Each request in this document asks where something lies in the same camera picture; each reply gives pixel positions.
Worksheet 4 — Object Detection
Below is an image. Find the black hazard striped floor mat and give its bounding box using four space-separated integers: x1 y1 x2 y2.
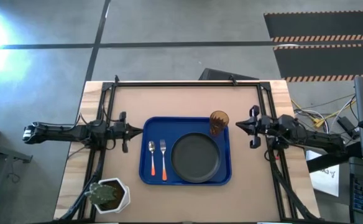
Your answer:
272 42 363 83
263 10 363 44

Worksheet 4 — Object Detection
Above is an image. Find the silver fork with orange handle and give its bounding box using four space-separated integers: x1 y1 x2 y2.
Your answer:
159 139 168 182

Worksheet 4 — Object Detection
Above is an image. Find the white paper sheet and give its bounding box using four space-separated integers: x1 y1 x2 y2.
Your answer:
305 150 341 198

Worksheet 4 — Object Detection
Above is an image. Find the amber faceted plastic tumbler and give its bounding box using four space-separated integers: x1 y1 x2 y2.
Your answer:
209 110 230 137

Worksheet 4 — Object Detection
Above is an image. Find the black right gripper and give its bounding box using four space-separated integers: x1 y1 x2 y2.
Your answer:
236 105 270 150

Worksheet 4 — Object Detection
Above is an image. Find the black power adapter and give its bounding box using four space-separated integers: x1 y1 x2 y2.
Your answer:
336 115 361 140

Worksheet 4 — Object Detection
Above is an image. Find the yellow floor cable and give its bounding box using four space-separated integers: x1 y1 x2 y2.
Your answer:
292 98 356 129

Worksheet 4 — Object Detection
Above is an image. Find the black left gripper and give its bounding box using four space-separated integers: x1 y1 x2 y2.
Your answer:
106 111 144 154

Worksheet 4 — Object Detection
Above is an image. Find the black aluminium table frame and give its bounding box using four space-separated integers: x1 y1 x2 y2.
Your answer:
55 74 322 223

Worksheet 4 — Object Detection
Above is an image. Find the dark grey round plate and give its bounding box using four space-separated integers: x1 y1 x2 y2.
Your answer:
170 132 222 184

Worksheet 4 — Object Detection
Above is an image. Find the black desk bar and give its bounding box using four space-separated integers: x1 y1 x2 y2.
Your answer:
306 141 363 174

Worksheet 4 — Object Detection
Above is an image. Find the green cactus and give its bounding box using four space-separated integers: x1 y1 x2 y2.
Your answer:
84 182 119 206

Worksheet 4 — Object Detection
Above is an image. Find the blue plastic tray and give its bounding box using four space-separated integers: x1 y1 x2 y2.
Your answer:
139 116 233 187

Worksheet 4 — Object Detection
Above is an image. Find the silver spoon with orange handle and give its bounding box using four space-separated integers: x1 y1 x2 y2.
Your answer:
148 140 157 177

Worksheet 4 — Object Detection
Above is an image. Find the white hexagonal plant pot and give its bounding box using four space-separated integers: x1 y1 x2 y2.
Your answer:
93 177 131 215

